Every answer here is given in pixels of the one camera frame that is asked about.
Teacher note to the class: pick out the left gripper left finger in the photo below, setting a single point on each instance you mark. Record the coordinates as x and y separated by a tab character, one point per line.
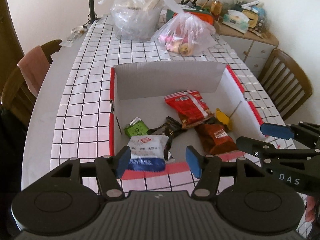
109	170

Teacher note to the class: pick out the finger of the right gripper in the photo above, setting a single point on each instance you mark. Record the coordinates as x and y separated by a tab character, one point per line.
277	131

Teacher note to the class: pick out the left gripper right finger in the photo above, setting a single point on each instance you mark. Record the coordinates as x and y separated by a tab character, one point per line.
206	170

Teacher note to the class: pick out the brown Oreo snack packet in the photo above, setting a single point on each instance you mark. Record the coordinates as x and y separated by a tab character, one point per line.
214	139

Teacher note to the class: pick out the white and blue snack packet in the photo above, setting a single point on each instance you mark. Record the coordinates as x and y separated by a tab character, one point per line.
147	153

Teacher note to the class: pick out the green snack packet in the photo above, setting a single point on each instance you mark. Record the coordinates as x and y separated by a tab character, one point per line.
136	128

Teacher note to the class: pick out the yellow snack packet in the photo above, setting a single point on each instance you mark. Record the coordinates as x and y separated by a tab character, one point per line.
224	119

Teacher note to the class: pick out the black snack packet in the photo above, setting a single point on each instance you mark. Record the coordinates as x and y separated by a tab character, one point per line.
172	129

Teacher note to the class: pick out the red snack bag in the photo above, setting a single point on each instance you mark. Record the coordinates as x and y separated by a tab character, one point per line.
190	107

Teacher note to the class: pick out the small plastic bag with snacks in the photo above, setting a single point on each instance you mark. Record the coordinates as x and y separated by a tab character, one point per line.
185	34

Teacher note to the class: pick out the right human hand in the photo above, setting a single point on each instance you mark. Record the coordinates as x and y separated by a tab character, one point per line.
310	208

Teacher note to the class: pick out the right wooden chair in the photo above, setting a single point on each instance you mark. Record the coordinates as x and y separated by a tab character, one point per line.
285	83

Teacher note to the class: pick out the wooden chair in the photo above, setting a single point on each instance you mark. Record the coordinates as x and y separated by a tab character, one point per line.
16	96
285	83

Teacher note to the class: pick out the white grid tablecloth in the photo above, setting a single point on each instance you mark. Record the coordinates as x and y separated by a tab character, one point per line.
156	206

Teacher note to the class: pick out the red cardboard box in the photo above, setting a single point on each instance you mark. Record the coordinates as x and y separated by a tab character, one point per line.
160	108

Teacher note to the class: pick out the white drawer cabinet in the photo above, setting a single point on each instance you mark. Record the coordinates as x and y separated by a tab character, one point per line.
250	48

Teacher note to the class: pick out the left wooden chair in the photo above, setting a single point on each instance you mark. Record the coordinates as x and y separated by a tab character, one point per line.
16	96

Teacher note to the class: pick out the tissue box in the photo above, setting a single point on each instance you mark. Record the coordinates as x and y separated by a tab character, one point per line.
236	20

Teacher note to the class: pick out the pink cloth on chair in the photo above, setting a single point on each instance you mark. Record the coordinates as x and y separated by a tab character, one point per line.
34	67

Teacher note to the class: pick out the amber liquid bottle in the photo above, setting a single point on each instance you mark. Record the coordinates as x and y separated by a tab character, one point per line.
215	9

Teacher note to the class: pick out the orange green box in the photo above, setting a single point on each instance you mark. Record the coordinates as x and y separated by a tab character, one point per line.
204	15

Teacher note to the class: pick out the large clear plastic bag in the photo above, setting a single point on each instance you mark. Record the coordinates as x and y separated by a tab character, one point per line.
137	20

